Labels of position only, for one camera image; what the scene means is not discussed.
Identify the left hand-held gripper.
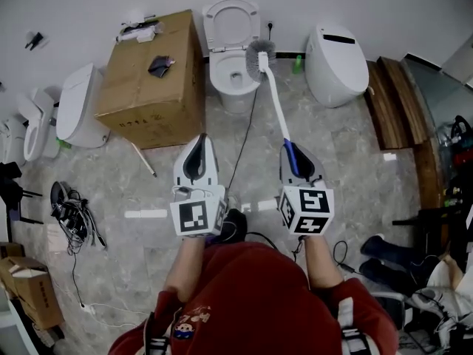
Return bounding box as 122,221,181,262
169,132,229,238

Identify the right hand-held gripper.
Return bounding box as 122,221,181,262
276,138,336,237

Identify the white and blue toilet brush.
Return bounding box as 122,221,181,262
244,38,301,179

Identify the white open-lid toilet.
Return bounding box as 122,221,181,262
202,0,262,115

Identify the person's left forearm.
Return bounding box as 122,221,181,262
162,234,208,303

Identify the person's right forearm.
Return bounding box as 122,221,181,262
301,234,344,291

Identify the white closed smart toilet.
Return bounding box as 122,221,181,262
304,23,370,109

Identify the white slim closed toilet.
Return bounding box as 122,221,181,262
55,62,111,149

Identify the thin pale stick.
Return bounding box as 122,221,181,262
131,142,158,178

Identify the person's left leg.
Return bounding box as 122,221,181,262
220,208,248,244

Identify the person's leg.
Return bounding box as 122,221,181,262
358,259,417,296
360,234,421,269
220,208,248,244

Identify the large cardboard box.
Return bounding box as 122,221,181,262
94,9,206,150

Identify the grey and purple cloth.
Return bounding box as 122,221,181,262
147,55,177,79

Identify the stack of wooden planks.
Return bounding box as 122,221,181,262
364,55,432,151

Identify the person's red shirt torso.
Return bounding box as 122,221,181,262
109,241,400,355

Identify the black phone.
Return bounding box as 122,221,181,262
123,20,160,33

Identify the black metal rack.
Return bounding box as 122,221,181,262
391,205,473,266

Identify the black stool with clothes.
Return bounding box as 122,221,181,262
0,160,44,243

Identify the flat cardboard box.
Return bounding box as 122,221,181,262
0,241,25,260

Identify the small cardboard box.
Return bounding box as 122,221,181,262
0,255,66,331

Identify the white cabinet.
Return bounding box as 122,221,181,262
0,285,41,355

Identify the black floor cable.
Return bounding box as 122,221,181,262
225,83,259,199

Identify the black cable with adapter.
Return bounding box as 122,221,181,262
332,240,365,276

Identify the tangle of dark cables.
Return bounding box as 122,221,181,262
50,180,108,254

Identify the grey harness strap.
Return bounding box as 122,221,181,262
338,297,372,355
143,311,171,355

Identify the white charger with cable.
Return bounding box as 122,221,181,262
79,300,149,328

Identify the black wall bracket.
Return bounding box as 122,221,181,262
24,31,44,51

